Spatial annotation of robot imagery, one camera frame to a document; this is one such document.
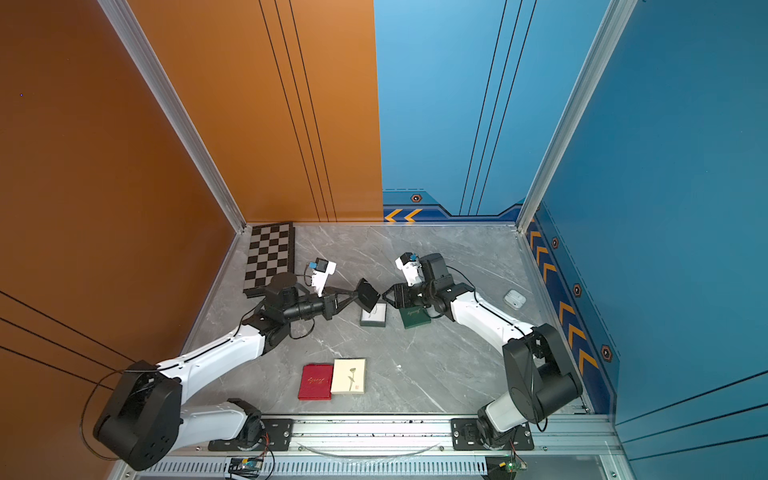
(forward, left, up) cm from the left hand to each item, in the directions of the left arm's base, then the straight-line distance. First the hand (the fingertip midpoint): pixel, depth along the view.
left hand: (358, 293), depth 78 cm
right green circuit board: (-35, -36, -20) cm, 54 cm away
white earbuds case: (+9, -49, -18) cm, 53 cm away
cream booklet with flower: (-16, +2, -15) cm, 23 cm away
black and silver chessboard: (+27, +36, -17) cm, 48 cm away
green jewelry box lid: (+3, -16, -18) cm, 24 cm away
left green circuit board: (-36, +26, -22) cm, 49 cm away
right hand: (+4, -8, -7) cm, 11 cm away
